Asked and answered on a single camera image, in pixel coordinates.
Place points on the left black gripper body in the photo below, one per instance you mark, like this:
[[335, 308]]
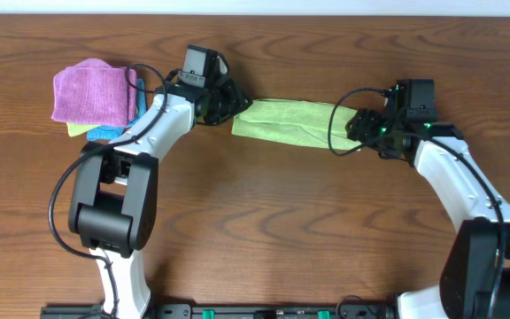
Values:
[[230, 101]]

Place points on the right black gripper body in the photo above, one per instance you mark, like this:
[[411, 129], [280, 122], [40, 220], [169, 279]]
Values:
[[370, 127]]

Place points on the light green cloth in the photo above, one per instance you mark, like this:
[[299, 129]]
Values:
[[295, 122]]

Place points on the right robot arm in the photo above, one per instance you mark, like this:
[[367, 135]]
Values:
[[475, 281]]

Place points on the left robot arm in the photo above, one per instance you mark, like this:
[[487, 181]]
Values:
[[114, 203]]

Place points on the folded blue cloth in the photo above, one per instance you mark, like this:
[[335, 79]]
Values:
[[110, 133]]

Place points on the folded purple cloth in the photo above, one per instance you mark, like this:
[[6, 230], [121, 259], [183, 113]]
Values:
[[94, 93]]

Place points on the folded pale green cloth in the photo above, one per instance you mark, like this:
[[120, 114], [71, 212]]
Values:
[[75, 129]]

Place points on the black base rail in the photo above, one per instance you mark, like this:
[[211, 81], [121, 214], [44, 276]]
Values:
[[351, 311]]

